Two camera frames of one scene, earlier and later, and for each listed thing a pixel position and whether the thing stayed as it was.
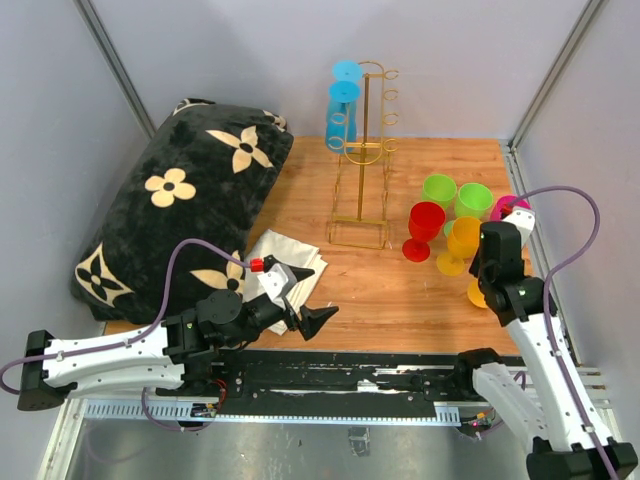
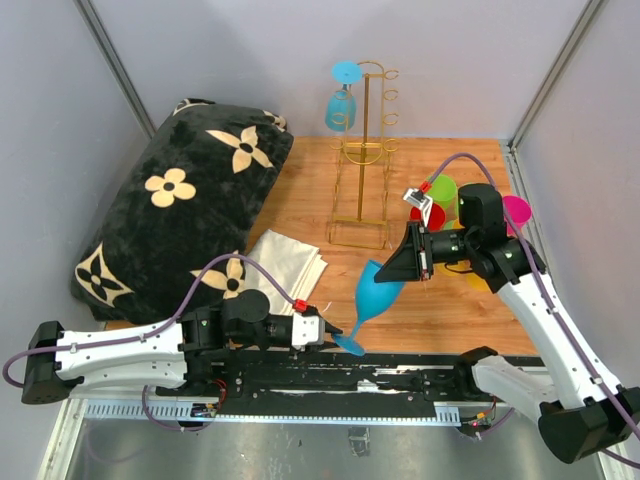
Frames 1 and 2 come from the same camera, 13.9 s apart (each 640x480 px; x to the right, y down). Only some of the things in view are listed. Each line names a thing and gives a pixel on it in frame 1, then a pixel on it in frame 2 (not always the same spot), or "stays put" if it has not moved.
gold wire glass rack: x=359 y=212 stays put
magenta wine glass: x=502 y=207 stays put
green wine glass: x=439 y=188 stays put
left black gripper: x=311 y=321 → x=331 y=329
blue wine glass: x=341 y=117 → x=372 y=301
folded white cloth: x=294 y=252 stays put
